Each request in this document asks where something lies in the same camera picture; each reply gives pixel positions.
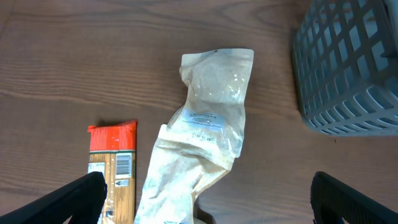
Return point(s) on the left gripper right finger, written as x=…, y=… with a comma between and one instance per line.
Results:
x=333, y=201

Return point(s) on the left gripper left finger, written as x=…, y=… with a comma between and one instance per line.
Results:
x=80, y=201

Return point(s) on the beige paper pouch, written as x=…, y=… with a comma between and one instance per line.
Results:
x=213, y=116
x=178, y=173

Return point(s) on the orange spaghetti pasta packet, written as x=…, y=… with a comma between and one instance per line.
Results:
x=113, y=153

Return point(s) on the dark grey plastic basket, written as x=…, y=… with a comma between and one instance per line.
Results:
x=345, y=67

